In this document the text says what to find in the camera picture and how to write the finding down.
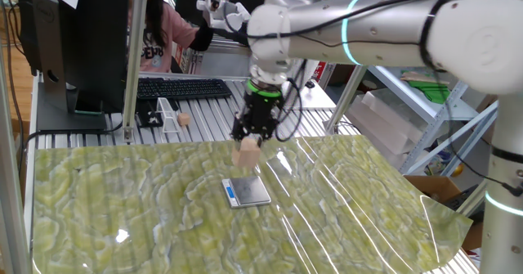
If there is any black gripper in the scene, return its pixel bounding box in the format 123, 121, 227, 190
230, 90, 284, 145

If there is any light wooden cube block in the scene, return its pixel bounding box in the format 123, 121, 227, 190
231, 137, 262, 169

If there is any silver digital pocket scale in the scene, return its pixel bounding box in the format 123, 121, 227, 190
221, 175, 272, 209

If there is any white foam block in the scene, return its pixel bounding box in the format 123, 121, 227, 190
346, 89, 426, 156

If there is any white flat board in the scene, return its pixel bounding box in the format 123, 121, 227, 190
285, 81, 337, 110

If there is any black keyboard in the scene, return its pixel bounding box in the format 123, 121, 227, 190
136, 77, 234, 101

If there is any white haptic control device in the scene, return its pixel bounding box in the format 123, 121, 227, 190
195, 0, 253, 34

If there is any person in pink shirt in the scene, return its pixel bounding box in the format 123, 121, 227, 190
129, 0, 216, 74

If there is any white metal shelf rack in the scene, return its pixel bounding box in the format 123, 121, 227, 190
359, 0, 523, 177

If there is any green marble pattern mat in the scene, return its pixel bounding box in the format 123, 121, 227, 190
31, 133, 474, 274

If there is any green plastic item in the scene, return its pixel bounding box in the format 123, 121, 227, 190
408, 79, 451, 105

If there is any black computer monitor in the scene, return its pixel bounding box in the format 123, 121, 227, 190
15, 0, 132, 133

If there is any brown cardboard box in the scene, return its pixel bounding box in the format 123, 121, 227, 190
404, 174, 487, 253

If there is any black electronic device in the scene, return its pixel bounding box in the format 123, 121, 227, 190
443, 183, 485, 210

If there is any black hanging cable loop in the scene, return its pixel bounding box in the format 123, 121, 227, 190
273, 59, 307, 143

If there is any white wire triangle frame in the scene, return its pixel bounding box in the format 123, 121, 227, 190
156, 97, 181, 134

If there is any aluminium frame post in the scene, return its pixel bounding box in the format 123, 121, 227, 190
456, 175, 489, 218
324, 0, 412, 135
121, 0, 150, 143
0, 44, 33, 274

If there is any black bracket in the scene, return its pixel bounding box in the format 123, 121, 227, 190
136, 99, 165, 128

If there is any black power cable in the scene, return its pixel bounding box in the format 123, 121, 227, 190
22, 120, 125, 173

